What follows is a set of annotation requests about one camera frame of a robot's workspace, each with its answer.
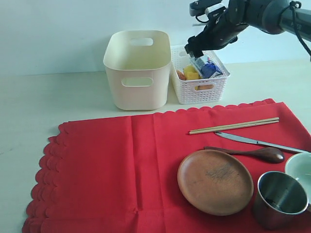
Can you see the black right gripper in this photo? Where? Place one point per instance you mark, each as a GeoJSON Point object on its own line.
{"type": "Point", "coordinates": [224, 25]}

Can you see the yellow cheese wedge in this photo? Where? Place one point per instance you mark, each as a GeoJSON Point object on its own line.
{"type": "Point", "coordinates": [190, 76]}

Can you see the yellow lemon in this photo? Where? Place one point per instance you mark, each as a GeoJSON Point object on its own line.
{"type": "Point", "coordinates": [189, 68]}

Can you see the blue white milk carton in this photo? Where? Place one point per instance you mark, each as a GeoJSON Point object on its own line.
{"type": "Point", "coordinates": [205, 67]}

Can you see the orange fried nugget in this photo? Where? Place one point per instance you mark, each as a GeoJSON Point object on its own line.
{"type": "Point", "coordinates": [181, 75]}

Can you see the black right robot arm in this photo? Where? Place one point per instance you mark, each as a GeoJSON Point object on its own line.
{"type": "Point", "coordinates": [269, 16]}

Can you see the white lattice plastic basket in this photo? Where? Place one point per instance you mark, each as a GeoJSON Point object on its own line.
{"type": "Point", "coordinates": [199, 90]}

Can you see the cream plastic bin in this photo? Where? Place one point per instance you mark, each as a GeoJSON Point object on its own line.
{"type": "Point", "coordinates": [137, 65]}

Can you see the lower wooden chopstick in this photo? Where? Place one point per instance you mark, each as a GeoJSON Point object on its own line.
{"type": "Point", "coordinates": [214, 129]}

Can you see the wooden chopstick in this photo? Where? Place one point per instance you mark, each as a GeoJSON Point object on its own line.
{"type": "Point", "coordinates": [235, 124]}
{"type": "Point", "coordinates": [214, 129]}

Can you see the silver table knife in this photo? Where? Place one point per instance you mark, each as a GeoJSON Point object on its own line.
{"type": "Point", "coordinates": [257, 142]}

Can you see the upper wooden chopstick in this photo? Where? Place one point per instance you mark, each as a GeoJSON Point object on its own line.
{"type": "Point", "coordinates": [235, 124]}

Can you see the dark wooden spoon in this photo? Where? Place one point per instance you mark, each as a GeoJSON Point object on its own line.
{"type": "Point", "coordinates": [267, 154]}

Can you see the brown wooden plate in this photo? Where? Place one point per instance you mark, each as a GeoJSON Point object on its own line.
{"type": "Point", "coordinates": [215, 182]}

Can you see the red scalloped cloth mat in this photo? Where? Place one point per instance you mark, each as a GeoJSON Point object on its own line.
{"type": "Point", "coordinates": [119, 175]}

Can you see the stainless steel cup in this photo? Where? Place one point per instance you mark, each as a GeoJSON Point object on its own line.
{"type": "Point", "coordinates": [278, 200]}

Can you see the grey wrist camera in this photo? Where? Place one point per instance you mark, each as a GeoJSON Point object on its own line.
{"type": "Point", "coordinates": [198, 7]}

